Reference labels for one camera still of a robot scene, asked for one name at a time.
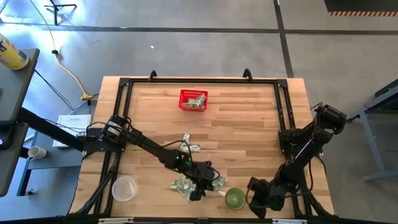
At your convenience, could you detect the white mug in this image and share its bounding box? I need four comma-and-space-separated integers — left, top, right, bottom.
27, 145, 48, 161

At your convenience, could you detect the grey metal table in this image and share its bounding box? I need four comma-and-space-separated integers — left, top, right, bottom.
348, 77, 398, 182

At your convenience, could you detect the dark grey panel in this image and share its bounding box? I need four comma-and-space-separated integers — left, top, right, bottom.
0, 121, 30, 197

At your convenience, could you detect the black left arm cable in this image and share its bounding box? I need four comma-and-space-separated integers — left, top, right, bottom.
161, 139, 222, 182

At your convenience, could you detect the black tripod stand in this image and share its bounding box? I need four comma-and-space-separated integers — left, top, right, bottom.
43, 0, 78, 26

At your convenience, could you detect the black mat hazard stripe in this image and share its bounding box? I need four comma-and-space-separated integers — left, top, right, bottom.
323, 0, 398, 17

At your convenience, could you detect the white light bar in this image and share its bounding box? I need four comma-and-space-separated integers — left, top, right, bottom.
272, 218, 308, 224
98, 217, 134, 224

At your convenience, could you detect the black support beam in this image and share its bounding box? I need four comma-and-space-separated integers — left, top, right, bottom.
17, 107, 86, 152

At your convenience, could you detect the thin black floor cable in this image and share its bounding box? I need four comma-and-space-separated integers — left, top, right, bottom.
33, 70, 91, 116

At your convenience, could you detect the grey low table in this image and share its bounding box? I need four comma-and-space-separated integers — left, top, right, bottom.
17, 130, 84, 197

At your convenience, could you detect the clear plastic container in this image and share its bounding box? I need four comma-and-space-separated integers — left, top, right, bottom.
111, 175, 139, 203

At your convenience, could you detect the white booklet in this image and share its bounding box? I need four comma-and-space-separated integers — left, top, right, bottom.
52, 114, 93, 149

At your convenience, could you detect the black aluminium table frame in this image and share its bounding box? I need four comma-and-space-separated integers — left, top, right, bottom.
70, 68, 335, 220

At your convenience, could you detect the red plastic mesh basket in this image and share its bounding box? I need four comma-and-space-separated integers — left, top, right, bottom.
178, 89, 209, 112

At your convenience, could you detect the yellow cable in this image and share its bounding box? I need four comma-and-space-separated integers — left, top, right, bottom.
29, 0, 91, 98

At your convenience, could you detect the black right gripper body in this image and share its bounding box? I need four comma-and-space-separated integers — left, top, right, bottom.
260, 179, 286, 210

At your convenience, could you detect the green ceramic cup white handle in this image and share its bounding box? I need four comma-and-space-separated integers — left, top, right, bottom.
217, 187, 247, 211

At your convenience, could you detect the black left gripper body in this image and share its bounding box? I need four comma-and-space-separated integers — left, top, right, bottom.
185, 159, 219, 190

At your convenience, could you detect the yellow canister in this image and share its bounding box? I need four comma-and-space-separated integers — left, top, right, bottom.
0, 32, 30, 71

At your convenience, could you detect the grey side desk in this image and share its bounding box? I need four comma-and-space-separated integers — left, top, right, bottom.
0, 48, 41, 124

